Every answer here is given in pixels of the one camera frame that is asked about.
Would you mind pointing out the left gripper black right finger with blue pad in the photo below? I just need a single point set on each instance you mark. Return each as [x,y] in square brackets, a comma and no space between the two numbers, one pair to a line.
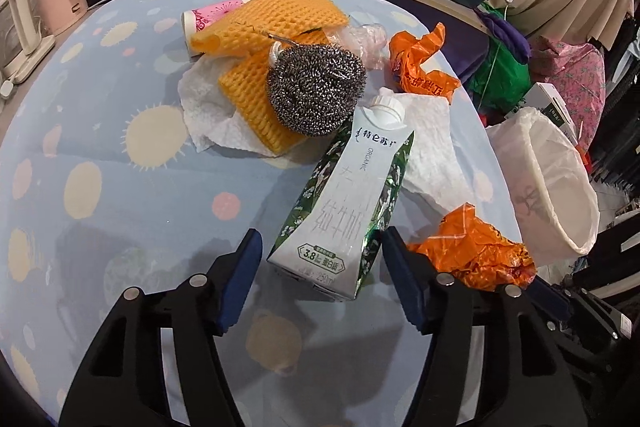
[489,346]

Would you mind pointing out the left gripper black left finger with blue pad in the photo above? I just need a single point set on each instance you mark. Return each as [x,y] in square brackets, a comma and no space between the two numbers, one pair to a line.
[120,381]

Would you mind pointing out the orange plastic bag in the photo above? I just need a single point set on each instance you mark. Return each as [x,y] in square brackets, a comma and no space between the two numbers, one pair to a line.
[476,253]
[408,54]

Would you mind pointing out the white green milk carton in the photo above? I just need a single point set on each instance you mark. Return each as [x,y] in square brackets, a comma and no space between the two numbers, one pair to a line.
[333,233]

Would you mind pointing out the steel wool scrubber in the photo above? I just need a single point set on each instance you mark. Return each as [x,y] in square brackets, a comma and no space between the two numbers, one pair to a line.
[314,88]

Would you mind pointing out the clear plastic bag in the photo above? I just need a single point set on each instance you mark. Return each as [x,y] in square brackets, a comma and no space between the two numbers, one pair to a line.
[369,42]

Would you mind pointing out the orange foam fruit net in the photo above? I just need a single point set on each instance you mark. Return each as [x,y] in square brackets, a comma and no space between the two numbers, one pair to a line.
[282,18]

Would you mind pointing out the trash bin white liner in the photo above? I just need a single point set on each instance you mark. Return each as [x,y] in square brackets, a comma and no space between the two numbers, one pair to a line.
[554,203]

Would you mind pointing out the blue patterned tablecloth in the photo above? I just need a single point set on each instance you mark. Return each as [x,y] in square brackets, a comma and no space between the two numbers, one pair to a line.
[102,189]

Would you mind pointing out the white green cardboard box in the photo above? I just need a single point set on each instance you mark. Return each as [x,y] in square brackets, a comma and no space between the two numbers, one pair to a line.
[544,97]

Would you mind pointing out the green plastic bag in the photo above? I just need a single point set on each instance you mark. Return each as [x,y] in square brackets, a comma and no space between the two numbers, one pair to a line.
[501,81]

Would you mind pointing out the pink floral cloth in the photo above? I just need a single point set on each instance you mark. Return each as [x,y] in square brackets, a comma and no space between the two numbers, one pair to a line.
[577,73]

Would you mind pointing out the purple cloth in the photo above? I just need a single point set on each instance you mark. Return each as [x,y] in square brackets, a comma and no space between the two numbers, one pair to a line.
[507,34]

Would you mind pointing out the pink white paper cup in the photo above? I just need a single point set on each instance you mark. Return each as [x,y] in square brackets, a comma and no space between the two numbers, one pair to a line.
[196,20]

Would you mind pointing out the white small appliance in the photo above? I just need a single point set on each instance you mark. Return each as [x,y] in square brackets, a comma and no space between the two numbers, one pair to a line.
[34,46]

